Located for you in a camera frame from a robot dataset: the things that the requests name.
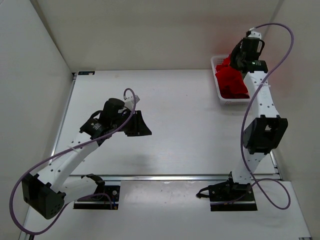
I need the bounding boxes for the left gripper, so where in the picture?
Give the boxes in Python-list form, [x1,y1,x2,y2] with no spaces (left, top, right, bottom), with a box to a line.
[114,107,154,134]

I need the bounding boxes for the red t shirt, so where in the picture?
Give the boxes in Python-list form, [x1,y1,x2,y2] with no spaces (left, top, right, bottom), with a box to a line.
[215,56,250,99]

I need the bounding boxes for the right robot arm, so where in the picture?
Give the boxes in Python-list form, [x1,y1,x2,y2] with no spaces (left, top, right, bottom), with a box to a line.
[196,36,288,209]

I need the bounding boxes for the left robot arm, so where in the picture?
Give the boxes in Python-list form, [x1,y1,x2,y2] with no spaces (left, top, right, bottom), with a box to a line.
[22,96,152,220]

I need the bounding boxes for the white plastic basket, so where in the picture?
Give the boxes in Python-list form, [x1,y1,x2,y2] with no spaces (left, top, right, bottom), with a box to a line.
[210,55,250,105]

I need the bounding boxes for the dark label sticker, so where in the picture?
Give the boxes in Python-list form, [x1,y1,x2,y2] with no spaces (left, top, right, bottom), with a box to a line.
[77,71,95,76]

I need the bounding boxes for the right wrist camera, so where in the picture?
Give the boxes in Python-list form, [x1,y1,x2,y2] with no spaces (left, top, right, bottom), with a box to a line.
[246,27,262,40]

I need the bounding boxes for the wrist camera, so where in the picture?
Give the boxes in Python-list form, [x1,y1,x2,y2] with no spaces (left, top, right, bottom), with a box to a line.
[246,27,262,40]
[123,95,140,111]

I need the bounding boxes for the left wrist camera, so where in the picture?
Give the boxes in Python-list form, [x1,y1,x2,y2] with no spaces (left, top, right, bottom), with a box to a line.
[123,95,140,111]

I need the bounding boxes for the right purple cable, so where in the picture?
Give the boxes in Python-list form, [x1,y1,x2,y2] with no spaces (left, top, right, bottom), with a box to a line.
[209,22,295,210]

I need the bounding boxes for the purple cable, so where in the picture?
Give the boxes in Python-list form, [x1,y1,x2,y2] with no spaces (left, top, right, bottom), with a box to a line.
[8,87,137,236]
[209,22,295,210]

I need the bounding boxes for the aluminium table rail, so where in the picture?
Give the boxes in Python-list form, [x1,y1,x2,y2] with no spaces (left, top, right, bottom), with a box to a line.
[67,174,282,182]

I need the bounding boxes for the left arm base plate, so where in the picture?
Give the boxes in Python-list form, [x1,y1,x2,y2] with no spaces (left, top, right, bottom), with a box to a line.
[73,181,121,211]

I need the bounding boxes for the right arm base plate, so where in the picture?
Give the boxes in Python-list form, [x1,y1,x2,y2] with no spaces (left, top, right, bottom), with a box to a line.
[208,183,258,212]

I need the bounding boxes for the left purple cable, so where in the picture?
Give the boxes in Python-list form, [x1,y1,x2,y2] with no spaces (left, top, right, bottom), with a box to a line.
[8,87,137,236]

